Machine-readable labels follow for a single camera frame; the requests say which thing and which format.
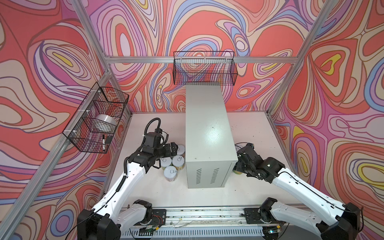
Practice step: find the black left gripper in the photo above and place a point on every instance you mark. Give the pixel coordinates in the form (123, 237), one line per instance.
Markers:
(173, 150)

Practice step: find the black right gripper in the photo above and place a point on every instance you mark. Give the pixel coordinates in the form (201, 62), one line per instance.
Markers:
(238, 166)

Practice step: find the green label can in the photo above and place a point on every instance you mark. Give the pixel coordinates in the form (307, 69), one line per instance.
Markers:
(236, 171)

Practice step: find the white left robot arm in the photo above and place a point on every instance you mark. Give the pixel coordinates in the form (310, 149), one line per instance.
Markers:
(106, 221)

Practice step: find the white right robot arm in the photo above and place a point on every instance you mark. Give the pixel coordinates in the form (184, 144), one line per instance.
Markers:
(326, 217)

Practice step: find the left side can back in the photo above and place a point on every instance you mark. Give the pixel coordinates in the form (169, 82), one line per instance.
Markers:
(181, 150)

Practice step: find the left side can middle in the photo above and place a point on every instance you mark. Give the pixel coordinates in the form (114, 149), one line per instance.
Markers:
(165, 162)

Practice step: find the left side can inner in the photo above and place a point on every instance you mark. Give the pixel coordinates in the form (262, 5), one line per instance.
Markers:
(178, 162)

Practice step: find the left side can front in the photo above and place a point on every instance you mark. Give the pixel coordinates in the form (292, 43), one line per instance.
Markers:
(170, 173)

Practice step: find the grey metal cabinet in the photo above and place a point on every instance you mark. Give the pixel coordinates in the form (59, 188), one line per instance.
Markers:
(210, 148)

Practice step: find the silver tape roll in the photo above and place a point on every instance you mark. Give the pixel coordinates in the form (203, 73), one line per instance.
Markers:
(106, 120)

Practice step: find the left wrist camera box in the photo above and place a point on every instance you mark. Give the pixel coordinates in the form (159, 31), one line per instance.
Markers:
(153, 140)

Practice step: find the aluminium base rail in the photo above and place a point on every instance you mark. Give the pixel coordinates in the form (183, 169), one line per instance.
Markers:
(219, 222)

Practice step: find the black wire basket left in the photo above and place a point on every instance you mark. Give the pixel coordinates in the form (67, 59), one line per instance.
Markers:
(85, 132)

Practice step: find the black wire basket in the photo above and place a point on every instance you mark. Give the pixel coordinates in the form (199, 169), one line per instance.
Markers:
(85, 132)
(210, 68)

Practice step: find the black wire basket back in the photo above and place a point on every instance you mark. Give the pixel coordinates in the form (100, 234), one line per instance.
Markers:
(210, 68)

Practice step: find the aluminium frame crossbar back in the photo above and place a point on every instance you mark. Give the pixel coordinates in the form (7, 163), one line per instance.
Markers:
(168, 60)

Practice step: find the aluminium frame post left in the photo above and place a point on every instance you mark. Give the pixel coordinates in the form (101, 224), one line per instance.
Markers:
(108, 76)

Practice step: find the aluminium frame post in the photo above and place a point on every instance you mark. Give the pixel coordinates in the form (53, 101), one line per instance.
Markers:
(108, 76)
(313, 33)

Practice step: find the aluminium frame post right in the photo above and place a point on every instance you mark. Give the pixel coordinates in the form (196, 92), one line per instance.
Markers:
(313, 33)

